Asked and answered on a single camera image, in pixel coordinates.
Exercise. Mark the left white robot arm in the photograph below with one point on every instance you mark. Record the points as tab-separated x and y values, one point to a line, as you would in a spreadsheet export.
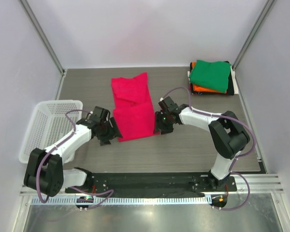
45	173

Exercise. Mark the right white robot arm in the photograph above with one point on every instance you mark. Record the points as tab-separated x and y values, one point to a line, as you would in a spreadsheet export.
227	133

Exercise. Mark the white folded t shirt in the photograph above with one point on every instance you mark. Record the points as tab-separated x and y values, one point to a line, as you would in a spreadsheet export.
235	84

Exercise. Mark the white plastic basket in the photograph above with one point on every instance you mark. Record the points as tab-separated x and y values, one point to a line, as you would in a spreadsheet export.
47	125

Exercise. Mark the aluminium corner post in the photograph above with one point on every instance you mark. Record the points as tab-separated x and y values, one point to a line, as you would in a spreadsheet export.
40	32
265	11

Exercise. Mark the green folded t shirt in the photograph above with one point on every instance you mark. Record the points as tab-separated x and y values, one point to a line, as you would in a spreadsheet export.
211	75

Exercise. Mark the pink t shirt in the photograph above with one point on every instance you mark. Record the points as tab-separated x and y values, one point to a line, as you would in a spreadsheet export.
134	112

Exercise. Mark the aluminium rail frame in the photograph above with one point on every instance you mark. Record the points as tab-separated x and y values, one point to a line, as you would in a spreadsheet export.
256	183

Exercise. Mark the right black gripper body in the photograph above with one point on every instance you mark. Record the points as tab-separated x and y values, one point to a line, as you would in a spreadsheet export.
165	120

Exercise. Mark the white slotted cable duct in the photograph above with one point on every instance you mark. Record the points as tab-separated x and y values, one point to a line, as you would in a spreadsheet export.
88	200

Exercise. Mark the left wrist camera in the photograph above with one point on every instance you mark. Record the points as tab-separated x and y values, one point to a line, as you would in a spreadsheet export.
99	115

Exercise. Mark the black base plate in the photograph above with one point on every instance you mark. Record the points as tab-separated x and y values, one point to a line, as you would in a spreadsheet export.
195	181

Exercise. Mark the right aluminium corner post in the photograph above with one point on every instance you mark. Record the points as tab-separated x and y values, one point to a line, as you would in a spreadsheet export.
265	11

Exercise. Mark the left aluminium corner post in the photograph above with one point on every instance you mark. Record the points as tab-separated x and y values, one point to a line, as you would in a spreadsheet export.
40	32

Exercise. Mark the black folded t shirt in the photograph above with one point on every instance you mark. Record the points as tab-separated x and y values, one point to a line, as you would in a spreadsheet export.
208	78

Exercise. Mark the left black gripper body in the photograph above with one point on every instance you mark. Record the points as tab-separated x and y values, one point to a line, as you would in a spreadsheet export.
106	133

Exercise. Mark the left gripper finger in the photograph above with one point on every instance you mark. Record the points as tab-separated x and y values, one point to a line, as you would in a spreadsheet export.
115	130
105	142

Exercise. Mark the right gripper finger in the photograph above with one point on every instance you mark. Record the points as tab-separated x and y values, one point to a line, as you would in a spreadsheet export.
157	123
166	131

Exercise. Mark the orange folded t shirt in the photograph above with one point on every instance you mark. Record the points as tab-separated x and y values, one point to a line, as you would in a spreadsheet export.
199	89

